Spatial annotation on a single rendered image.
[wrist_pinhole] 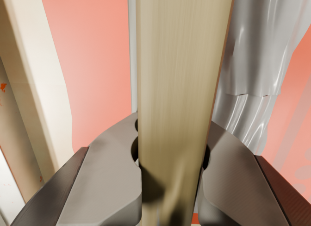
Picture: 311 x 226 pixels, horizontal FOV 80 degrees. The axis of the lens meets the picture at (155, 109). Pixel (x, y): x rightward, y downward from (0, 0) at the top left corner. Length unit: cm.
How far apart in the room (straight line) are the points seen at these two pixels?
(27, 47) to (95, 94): 7
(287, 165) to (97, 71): 23
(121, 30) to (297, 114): 18
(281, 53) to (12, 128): 25
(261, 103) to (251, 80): 2
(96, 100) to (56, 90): 4
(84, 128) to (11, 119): 7
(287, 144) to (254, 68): 10
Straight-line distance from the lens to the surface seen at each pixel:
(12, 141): 24
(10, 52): 22
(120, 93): 18
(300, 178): 29
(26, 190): 27
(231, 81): 18
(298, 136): 25
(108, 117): 20
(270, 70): 19
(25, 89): 22
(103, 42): 17
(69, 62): 19
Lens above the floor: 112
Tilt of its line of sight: 62 degrees down
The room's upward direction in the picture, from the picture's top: 175 degrees counter-clockwise
